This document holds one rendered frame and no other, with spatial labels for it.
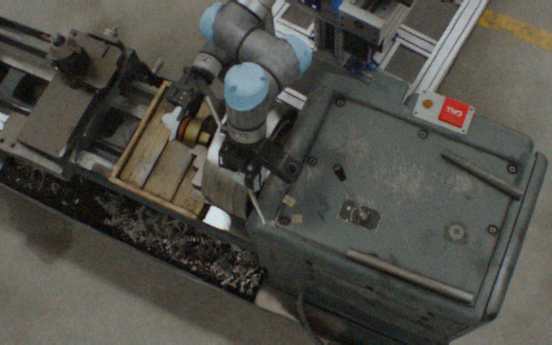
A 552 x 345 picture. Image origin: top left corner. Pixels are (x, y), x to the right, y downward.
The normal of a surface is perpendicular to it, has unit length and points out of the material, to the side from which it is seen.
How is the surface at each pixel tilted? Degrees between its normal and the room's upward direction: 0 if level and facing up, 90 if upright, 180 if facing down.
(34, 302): 0
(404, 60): 0
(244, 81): 13
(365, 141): 0
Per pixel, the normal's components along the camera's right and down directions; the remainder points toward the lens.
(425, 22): -0.07, -0.35
